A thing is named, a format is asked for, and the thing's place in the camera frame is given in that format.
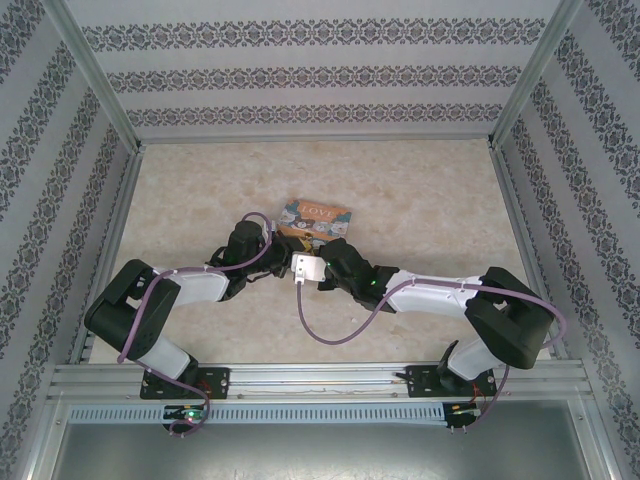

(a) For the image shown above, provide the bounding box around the orange LOVE bear tin box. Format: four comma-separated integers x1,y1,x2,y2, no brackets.
275,198,355,244

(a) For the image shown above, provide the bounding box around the circuit board with green light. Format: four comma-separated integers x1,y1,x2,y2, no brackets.
164,405,209,422

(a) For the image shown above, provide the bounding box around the aluminium mounting rail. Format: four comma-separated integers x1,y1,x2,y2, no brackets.
49,362,594,401

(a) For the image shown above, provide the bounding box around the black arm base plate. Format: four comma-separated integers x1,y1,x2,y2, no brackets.
404,364,499,399
139,366,232,400

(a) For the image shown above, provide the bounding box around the aluminium frame side rail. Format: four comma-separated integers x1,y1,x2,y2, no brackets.
488,142,571,361
64,144,146,366

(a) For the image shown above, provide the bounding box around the slotted grey cable duct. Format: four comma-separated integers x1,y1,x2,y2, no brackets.
67,402,446,425

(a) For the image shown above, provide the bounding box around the aluminium frame post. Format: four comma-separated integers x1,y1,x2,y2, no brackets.
487,0,586,151
42,0,144,154

